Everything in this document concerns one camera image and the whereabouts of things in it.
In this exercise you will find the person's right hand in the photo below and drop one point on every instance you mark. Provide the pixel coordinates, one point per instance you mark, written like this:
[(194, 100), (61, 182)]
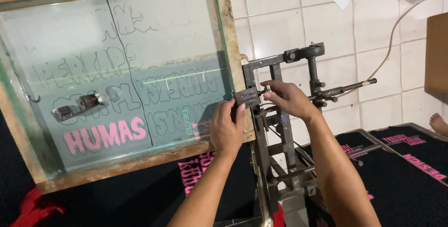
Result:
[(290, 101)]

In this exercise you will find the person's left hand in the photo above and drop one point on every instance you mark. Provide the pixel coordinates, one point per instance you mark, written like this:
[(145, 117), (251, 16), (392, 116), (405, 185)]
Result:
[(225, 129)]

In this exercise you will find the silver clamp screw knob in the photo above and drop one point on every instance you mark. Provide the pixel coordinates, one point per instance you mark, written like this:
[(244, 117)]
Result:
[(267, 88)]

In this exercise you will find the dark metal frame clamp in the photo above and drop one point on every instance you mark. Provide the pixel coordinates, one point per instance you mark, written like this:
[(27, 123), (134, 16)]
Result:
[(246, 97)]

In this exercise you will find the black shirt with pink print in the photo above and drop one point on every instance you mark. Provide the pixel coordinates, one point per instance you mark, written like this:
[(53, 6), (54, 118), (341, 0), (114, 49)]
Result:
[(140, 199)]

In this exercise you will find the white paper scrap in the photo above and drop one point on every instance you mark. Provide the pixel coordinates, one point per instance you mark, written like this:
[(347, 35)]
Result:
[(341, 0)]

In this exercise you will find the black printed shirt on platen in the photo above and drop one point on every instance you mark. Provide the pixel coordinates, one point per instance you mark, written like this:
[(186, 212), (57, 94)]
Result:
[(395, 192), (416, 143)]

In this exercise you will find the metal clamp behind mesh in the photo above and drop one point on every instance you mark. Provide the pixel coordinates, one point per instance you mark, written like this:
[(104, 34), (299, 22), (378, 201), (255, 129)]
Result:
[(75, 107)]

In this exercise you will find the brown cardboard box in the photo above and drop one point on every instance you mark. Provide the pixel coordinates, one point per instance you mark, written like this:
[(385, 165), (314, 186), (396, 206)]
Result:
[(437, 59)]

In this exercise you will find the small black hook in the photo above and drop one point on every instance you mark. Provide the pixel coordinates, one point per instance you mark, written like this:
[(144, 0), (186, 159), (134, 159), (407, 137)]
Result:
[(34, 99)]

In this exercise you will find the wooden screen printing frame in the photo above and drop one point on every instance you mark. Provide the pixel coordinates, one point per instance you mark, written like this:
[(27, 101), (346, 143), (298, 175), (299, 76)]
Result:
[(140, 62)]

